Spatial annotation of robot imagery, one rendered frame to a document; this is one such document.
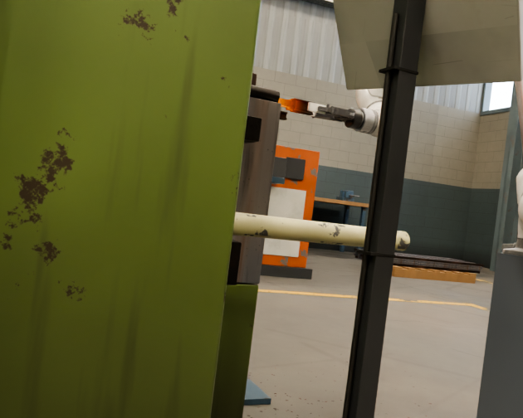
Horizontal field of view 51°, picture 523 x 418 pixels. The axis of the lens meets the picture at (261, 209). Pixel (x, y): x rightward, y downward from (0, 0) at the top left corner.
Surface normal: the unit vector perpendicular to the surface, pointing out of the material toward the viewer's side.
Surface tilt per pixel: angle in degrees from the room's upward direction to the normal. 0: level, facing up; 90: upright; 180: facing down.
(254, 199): 90
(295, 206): 90
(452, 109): 90
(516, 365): 90
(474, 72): 120
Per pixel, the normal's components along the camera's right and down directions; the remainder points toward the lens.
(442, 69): -0.61, 0.43
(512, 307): -0.77, -0.09
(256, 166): 0.42, 0.06
